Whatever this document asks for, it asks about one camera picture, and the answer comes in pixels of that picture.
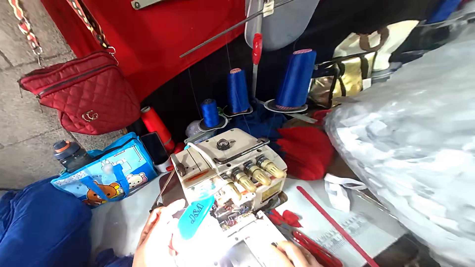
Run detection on white elastic band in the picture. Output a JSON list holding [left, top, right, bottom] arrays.
[[324, 173, 368, 213]]

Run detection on metal bracket with screw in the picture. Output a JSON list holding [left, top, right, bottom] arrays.
[[131, 0, 166, 10]]

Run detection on red quilted handbag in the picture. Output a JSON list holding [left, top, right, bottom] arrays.
[[19, 0, 141, 135]]

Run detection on cyan plastic guard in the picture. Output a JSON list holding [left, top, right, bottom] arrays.
[[177, 194, 216, 240]]

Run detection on printed white paper sheet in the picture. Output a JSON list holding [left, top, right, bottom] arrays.
[[302, 202, 407, 260]]

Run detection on dark bottle with orange lid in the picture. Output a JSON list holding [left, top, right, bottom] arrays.
[[53, 140, 94, 173]]

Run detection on light blue cartoon bag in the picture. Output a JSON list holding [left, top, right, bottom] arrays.
[[51, 132, 159, 207]]

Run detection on small navy fabric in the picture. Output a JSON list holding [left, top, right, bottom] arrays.
[[94, 248, 135, 267]]

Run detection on metal thread stand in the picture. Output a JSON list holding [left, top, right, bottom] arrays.
[[180, 0, 309, 132]]

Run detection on person's right hand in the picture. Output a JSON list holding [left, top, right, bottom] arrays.
[[272, 240, 324, 267]]

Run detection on red thread cone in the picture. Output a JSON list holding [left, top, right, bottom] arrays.
[[141, 106, 175, 153]]

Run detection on large blue thread cone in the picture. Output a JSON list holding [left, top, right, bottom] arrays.
[[276, 49, 317, 110]]

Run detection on black smartphone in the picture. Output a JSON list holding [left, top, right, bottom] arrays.
[[140, 131, 171, 166]]

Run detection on red-handled scissors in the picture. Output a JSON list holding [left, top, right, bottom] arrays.
[[291, 229, 343, 267]]

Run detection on black hanging cloth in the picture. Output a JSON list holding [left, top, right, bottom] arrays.
[[140, 0, 438, 145]]

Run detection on red hanging cloth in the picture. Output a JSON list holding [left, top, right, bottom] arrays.
[[40, 0, 247, 102]]

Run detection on large clear plastic bag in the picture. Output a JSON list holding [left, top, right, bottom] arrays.
[[324, 13, 475, 267]]

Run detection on small red fabric scrap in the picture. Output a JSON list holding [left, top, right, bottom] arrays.
[[267, 209, 304, 228]]

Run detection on white overlock sewing machine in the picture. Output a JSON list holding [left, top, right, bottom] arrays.
[[169, 128, 294, 267]]

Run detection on grey rounded panel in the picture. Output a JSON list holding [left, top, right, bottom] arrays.
[[244, 0, 320, 51]]

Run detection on red fabric strip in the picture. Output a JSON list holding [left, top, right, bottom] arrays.
[[296, 186, 380, 267]]

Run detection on small blue thread spool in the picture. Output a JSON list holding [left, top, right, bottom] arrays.
[[200, 99, 220, 128]]

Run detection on medium blue thread cone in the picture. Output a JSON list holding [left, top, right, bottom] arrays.
[[227, 68, 250, 114]]

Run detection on person's left hand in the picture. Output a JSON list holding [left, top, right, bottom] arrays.
[[132, 199, 186, 267]]

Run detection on red fabric bundle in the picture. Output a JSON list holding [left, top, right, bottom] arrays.
[[275, 127, 335, 181]]

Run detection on gold bag with black straps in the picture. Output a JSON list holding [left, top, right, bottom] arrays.
[[309, 51, 378, 109]]

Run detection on dark blue fabric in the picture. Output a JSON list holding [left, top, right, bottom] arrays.
[[217, 102, 288, 161]]

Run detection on blue padded fabric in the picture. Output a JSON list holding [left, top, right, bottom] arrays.
[[0, 175, 93, 267]]

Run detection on cream bag with brown handle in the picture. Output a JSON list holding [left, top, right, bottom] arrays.
[[333, 20, 420, 72]]

